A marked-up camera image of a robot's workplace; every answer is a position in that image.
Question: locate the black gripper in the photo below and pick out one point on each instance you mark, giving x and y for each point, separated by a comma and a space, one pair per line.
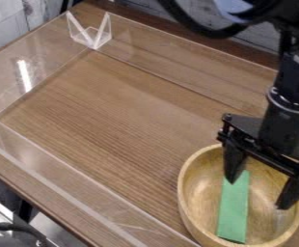
270, 140

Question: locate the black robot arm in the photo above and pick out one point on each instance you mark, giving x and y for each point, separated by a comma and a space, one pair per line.
282, 13

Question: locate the metal frame lower left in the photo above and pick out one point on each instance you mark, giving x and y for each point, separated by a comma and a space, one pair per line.
16, 233

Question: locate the green rectangular block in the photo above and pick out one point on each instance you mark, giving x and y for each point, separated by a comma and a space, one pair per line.
233, 209

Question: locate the brown wooden bowl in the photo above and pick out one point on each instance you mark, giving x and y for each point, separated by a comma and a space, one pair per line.
270, 226

